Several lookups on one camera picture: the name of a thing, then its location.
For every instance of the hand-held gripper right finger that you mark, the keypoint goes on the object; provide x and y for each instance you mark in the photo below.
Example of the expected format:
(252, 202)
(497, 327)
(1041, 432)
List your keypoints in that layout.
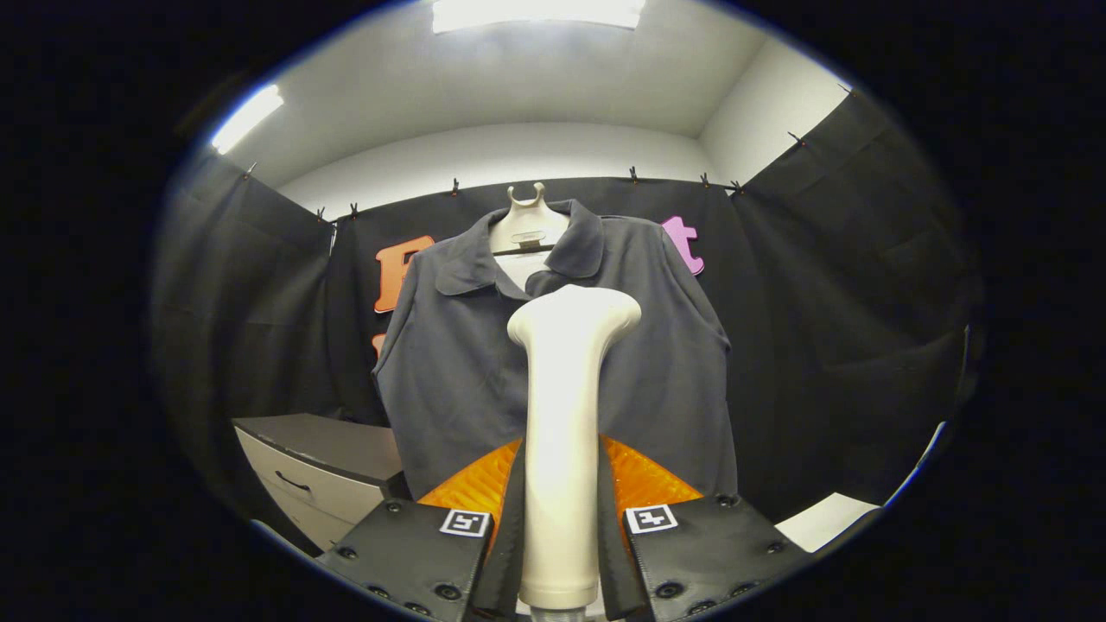
(612, 553)

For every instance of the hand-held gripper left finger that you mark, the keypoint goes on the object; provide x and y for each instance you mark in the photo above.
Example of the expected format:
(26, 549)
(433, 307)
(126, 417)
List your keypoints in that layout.
(510, 536)

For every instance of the white garment steamer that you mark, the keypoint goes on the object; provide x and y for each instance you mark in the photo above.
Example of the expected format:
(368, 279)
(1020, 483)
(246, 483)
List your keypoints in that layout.
(562, 415)

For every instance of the grey button-up shirt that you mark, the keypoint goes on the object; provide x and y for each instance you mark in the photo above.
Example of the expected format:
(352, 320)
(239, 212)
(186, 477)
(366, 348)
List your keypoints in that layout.
(449, 380)

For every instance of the grey-topped drawer cabinet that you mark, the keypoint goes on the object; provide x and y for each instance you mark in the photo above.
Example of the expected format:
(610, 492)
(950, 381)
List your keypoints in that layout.
(328, 449)

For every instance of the white side table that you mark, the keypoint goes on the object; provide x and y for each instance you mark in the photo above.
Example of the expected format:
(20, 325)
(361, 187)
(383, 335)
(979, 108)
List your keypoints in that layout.
(825, 518)

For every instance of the white mannequin torso form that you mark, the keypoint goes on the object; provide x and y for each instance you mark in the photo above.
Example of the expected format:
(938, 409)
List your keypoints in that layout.
(527, 233)

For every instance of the row of small backdrop clips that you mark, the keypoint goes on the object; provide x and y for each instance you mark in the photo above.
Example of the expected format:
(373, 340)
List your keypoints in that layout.
(454, 186)

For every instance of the narrow ceiling light panel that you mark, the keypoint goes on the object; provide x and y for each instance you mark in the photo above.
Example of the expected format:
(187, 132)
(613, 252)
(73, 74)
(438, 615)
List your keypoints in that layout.
(246, 119)

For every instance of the wide ceiling light panel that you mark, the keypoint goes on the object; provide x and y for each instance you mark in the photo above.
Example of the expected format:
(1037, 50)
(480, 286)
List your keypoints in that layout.
(536, 12)

